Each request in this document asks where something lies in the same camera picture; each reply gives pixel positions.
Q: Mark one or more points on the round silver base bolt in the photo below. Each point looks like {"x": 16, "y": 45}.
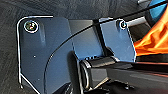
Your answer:
{"x": 122, "y": 24}
{"x": 30, "y": 26}

